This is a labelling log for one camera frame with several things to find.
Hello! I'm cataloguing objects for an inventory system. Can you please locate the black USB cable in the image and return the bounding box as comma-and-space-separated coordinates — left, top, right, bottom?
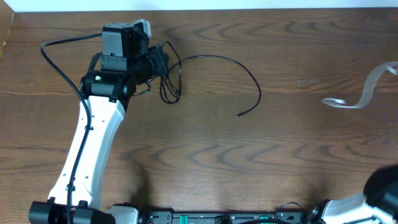
167, 54, 262, 118
159, 40, 183, 105

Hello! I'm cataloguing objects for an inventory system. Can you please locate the white USB cable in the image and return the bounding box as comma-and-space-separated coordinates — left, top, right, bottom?
320, 60, 398, 110

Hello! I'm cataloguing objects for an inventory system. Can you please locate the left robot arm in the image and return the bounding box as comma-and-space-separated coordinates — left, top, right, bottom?
29, 19, 169, 223

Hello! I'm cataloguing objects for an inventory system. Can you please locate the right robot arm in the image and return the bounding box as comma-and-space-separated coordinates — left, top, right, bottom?
306, 165, 397, 224

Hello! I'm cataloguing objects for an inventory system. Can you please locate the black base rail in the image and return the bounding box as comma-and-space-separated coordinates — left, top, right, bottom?
137, 210, 307, 224

